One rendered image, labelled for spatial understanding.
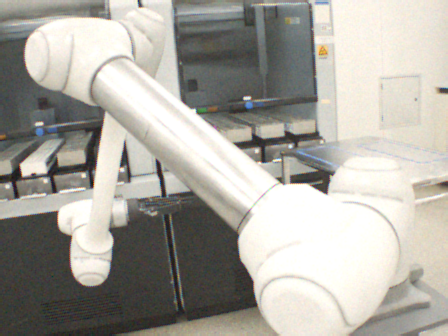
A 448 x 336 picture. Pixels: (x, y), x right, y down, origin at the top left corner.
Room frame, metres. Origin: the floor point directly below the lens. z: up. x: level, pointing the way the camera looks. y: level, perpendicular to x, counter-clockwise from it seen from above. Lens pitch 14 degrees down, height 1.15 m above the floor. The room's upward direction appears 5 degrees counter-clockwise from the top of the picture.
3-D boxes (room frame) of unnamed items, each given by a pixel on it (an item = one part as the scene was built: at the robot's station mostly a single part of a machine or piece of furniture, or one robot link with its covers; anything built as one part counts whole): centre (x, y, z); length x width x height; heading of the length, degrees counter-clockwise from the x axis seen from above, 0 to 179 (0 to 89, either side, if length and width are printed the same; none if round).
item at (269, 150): (1.96, -0.18, 0.78); 0.73 x 0.14 x 0.09; 13
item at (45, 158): (1.60, 0.77, 0.83); 0.30 x 0.10 x 0.06; 13
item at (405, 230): (0.64, -0.26, 0.87); 0.18 x 0.16 x 0.22; 143
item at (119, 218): (1.14, 0.33, 0.75); 0.09 x 0.06 x 0.09; 12
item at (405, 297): (0.66, -0.28, 0.73); 0.22 x 0.18 x 0.06; 103
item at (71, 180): (1.77, 0.65, 0.78); 0.73 x 0.14 x 0.09; 13
